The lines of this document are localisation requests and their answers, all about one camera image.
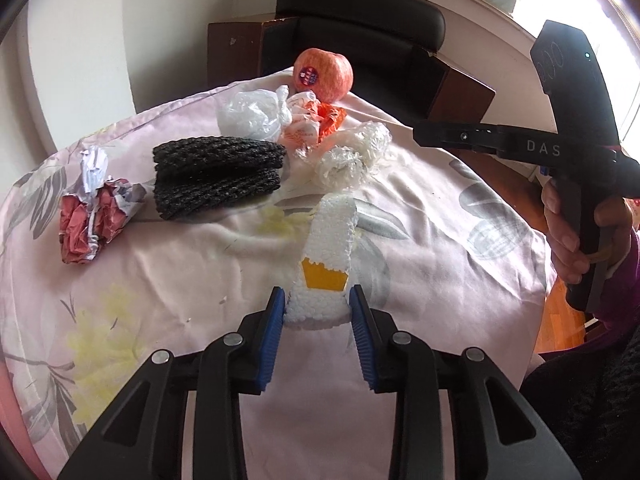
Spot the crumpled red silver wrapper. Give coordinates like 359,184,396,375
59,145,148,265

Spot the pink floral cloth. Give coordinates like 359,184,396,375
0,67,556,480

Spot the person's right forearm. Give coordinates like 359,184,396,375
590,200,640,331

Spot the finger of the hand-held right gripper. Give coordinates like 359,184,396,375
413,121,506,153

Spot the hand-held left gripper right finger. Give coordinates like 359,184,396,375
348,284,583,480

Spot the white styrofoam piece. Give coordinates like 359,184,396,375
282,194,358,331

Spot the black foam net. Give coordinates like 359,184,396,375
151,136,287,221

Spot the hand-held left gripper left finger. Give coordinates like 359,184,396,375
57,286,287,480

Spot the crumpled clear plastic wrap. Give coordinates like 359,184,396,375
314,121,392,188

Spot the black armchair with wooden arms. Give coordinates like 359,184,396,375
206,0,496,123

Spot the orange white plastic bag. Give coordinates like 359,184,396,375
280,91,347,158

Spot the clear plastic bag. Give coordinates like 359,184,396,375
216,85,293,143

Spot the red apple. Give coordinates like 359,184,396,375
292,48,353,102

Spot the person's right hand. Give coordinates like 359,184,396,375
541,180,633,285

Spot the dark knit clothing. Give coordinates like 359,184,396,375
520,330,640,480

